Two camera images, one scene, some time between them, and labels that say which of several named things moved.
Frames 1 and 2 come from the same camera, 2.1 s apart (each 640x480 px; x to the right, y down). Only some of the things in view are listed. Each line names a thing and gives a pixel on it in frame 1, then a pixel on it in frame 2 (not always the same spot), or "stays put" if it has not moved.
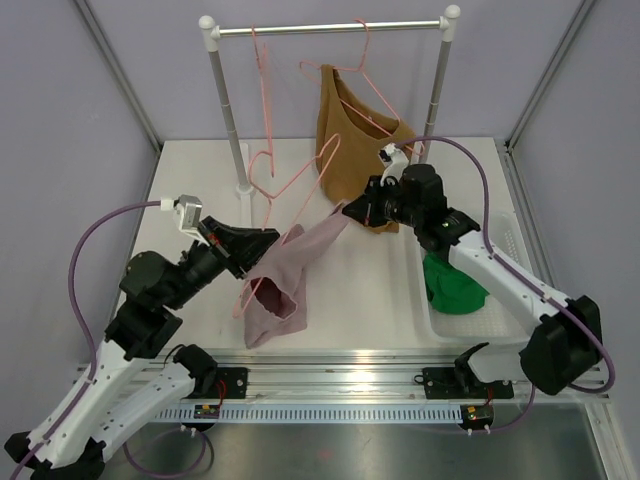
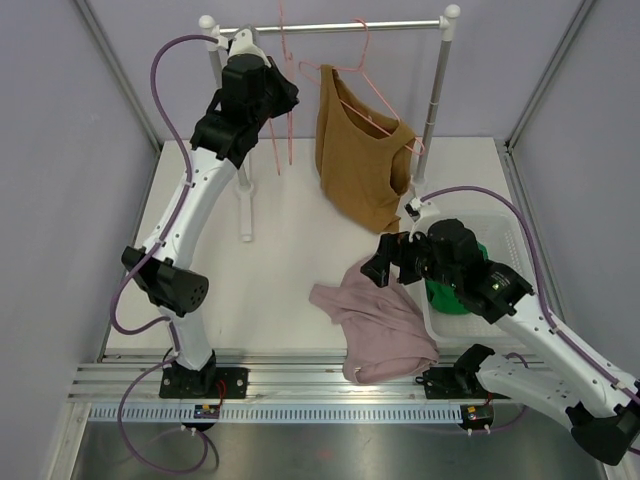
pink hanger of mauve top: (236, 313) -> (289, 57)
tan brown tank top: (351, 136) stays put
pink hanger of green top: (268, 151) -> (275, 148)
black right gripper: (366, 208) -> (399, 249)
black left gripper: (246, 245) -> (286, 91)
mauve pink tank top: (274, 296) -> (386, 338)
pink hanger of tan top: (416, 150) stays put
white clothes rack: (211, 30) stays put
